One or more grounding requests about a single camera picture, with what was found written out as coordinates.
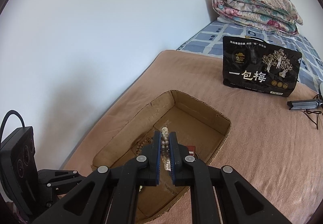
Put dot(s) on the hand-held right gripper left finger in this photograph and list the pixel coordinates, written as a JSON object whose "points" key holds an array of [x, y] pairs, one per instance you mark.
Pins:
{"points": [[157, 163]]}

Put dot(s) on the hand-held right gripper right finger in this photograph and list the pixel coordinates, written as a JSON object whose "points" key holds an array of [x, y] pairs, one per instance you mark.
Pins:
{"points": [[172, 163]]}

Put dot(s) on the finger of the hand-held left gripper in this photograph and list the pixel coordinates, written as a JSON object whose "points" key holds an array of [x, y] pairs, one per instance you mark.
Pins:
{"points": [[58, 173], [65, 183]]}

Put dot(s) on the cardboard box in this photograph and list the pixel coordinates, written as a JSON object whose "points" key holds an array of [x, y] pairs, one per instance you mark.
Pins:
{"points": [[191, 118]]}

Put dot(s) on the blue patterned bed sheet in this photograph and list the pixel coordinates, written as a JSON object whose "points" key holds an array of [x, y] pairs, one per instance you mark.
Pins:
{"points": [[201, 42]]}

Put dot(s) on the black snack bag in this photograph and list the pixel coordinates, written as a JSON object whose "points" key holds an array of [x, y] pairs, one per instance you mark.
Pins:
{"points": [[252, 62]]}

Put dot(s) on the folded floral quilt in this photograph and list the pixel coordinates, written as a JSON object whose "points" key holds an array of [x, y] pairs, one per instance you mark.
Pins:
{"points": [[252, 9]]}

